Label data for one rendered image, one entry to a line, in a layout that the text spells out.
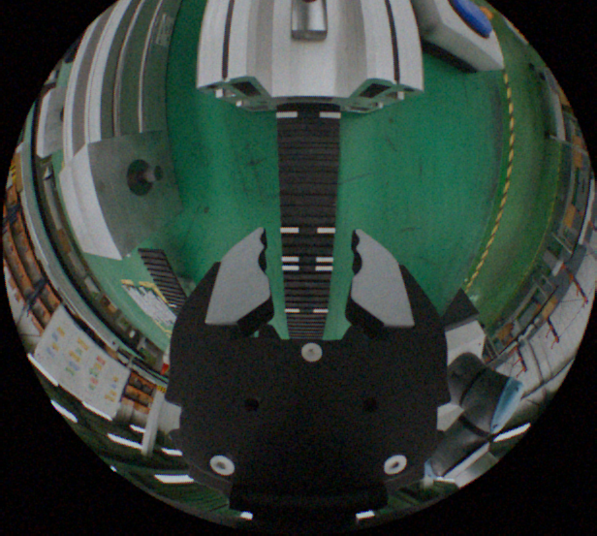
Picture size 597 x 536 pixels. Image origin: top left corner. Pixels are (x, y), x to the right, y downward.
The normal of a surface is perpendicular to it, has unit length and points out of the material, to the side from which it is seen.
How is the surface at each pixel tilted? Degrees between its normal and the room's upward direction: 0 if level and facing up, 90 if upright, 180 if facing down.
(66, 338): 90
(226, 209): 0
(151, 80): 90
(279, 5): 0
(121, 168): 90
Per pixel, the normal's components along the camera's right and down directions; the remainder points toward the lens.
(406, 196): -0.03, 0.51
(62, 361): 0.99, -0.08
